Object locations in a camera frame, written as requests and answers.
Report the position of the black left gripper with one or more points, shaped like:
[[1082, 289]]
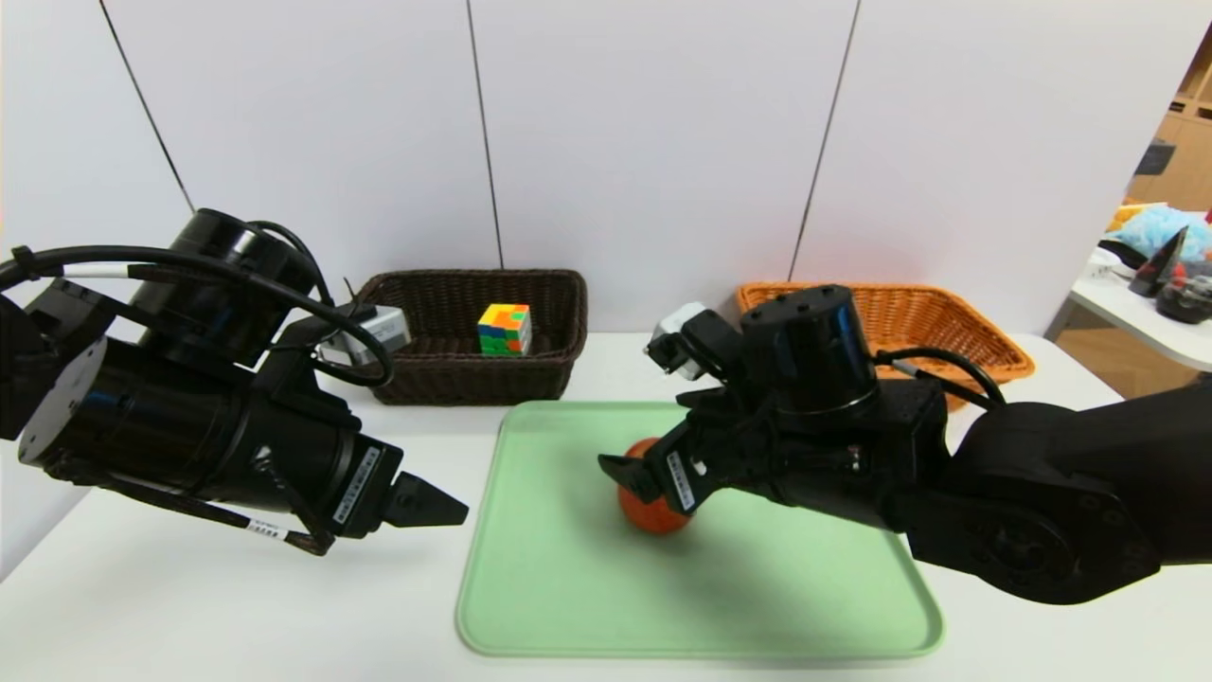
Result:
[[361, 489]]

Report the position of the black left camera bracket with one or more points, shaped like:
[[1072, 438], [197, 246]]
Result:
[[294, 388]]

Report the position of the orange wicker basket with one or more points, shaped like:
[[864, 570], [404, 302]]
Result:
[[947, 322]]

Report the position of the dark grey box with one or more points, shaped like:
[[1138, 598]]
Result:
[[1153, 159]]

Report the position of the light blue plush toy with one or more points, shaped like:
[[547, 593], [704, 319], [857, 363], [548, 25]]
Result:
[[1169, 232]]

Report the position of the small white item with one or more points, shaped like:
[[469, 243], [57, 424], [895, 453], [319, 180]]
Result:
[[1103, 265]]

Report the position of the white side table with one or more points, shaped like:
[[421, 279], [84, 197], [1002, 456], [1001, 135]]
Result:
[[1136, 327]]

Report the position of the light green plastic tray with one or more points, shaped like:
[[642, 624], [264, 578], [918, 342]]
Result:
[[568, 587]]

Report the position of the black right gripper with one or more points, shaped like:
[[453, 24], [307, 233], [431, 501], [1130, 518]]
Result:
[[678, 474]]

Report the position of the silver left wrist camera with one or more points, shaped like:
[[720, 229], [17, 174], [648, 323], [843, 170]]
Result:
[[379, 327]]

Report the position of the black round container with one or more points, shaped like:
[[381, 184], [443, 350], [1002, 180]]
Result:
[[1184, 303]]

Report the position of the red apple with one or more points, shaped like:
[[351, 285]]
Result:
[[653, 516]]

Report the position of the black cone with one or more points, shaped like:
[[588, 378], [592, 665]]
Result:
[[1157, 270]]

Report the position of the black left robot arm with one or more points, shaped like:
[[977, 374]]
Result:
[[28, 379]]

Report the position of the colourful puzzle cube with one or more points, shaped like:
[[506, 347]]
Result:
[[505, 332]]

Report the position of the wooden cabinet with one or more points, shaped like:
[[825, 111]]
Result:
[[1184, 161]]

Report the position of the black and silver right robot arm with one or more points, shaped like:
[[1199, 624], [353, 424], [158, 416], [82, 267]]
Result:
[[1042, 530]]

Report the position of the yellow orange toy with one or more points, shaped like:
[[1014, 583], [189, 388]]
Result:
[[1122, 218]]

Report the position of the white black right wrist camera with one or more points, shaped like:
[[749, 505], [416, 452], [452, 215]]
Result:
[[677, 332]]

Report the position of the dark brown wicker basket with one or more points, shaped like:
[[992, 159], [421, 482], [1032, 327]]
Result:
[[445, 379]]

